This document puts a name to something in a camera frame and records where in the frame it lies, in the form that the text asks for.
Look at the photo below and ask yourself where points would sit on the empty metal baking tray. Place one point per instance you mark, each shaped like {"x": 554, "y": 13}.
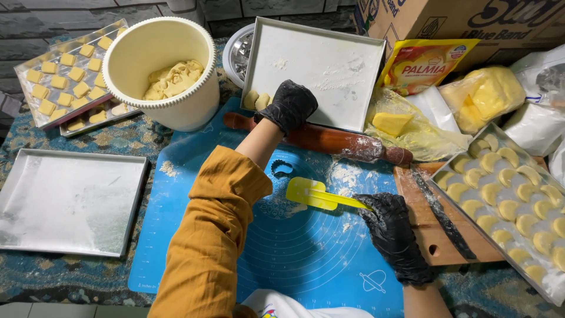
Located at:
{"x": 70, "y": 203}

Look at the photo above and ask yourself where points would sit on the yellow margarine block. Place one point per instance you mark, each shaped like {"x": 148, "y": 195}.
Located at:
{"x": 390, "y": 123}

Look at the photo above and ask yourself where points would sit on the batch of square raw cookies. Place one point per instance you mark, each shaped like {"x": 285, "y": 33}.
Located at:
{"x": 66, "y": 84}

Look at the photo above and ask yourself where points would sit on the batch of raw crescent cookies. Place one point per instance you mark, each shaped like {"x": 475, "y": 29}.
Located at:
{"x": 507, "y": 207}

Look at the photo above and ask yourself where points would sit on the yellow silicone spatula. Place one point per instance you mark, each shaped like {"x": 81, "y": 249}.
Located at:
{"x": 309, "y": 192}

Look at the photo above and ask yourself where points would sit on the plastic bag of white flour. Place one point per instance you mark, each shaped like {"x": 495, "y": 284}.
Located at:
{"x": 536, "y": 126}

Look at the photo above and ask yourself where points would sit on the clear crumpled plastic wrapper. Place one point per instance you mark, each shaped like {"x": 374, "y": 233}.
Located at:
{"x": 423, "y": 141}

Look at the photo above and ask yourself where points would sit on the round crescent cookie cutter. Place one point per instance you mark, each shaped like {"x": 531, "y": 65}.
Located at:
{"x": 282, "y": 168}

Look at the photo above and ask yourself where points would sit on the metal tray with few cookies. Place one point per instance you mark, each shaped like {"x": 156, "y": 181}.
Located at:
{"x": 132, "y": 112}

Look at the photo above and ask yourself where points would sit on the blue silicone baking mat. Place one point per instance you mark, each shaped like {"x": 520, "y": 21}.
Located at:
{"x": 300, "y": 256}

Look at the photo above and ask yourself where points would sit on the yellow margarine packet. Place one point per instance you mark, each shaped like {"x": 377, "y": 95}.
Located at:
{"x": 419, "y": 66}

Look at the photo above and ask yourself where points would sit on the raw crescent cookie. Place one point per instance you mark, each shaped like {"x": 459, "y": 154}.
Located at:
{"x": 250, "y": 100}
{"x": 263, "y": 101}

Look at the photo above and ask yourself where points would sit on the knotted clear plastic bag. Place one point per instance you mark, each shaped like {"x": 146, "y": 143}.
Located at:
{"x": 545, "y": 73}

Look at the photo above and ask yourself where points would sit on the floured metal baking tray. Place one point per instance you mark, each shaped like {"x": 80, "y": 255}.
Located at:
{"x": 326, "y": 75}

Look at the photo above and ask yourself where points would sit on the white folded plastic bag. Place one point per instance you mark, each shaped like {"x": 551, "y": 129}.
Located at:
{"x": 435, "y": 108}

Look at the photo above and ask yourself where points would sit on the person's left fingers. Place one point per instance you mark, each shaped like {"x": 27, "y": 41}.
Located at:
{"x": 296, "y": 90}

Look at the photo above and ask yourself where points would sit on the person's right hand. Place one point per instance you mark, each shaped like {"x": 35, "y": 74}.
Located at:
{"x": 393, "y": 238}

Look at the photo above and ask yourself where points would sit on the person's right fingers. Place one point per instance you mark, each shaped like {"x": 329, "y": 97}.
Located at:
{"x": 379, "y": 201}

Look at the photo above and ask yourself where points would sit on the wooden cutting board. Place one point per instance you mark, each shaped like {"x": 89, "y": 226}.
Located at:
{"x": 423, "y": 221}

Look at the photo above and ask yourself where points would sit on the raw shaped cookie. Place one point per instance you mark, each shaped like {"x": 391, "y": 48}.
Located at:
{"x": 119, "y": 109}
{"x": 97, "y": 116}
{"x": 76, "y": 125}

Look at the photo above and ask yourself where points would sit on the metal tray under crescent cookies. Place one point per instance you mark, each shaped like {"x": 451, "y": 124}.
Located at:
{"x": 507, "y": 183}

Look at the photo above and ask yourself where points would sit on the heap of metal cookie cutters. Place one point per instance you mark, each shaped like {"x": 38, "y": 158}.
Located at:
{"x": 245, "y": 55}

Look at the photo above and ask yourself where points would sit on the dough crumbs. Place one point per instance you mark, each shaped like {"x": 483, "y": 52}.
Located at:
{"x": 168, "y": 168}

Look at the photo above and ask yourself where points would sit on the person's white apron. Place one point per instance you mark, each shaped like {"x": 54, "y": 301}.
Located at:
{"x": 300, "y": 307}

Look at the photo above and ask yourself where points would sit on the round metal bowl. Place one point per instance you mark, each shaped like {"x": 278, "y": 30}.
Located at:
{"x": 230, "y": 57}

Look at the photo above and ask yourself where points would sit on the person's left hand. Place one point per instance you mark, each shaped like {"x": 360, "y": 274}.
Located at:
{"x": 289, "y": 106}

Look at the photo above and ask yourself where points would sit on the dark floured knife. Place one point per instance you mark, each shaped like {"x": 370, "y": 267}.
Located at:
{"x": 441, "y": 212}

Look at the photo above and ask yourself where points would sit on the lump of yellow dough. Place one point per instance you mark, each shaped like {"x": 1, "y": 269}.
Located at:
{"x": 174, "y": 81}

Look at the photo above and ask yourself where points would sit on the wooden rolling pin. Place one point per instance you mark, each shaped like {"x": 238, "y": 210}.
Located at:
{"x": 335, "y": 141}

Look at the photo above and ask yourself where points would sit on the metal tray under square cookies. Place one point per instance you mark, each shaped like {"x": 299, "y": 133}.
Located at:
{"x": 26, "y": 70}

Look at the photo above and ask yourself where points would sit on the plastic bag of yellow margarine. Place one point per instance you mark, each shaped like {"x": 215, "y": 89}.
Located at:
{"x": 490, "y": 95}

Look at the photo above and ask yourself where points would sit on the brown cardboard box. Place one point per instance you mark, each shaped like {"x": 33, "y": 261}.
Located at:
{"x": 485, "y": 22}

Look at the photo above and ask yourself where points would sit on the cream plastic bucket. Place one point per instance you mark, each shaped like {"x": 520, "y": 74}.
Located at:
{"x": 176, "y": 110}

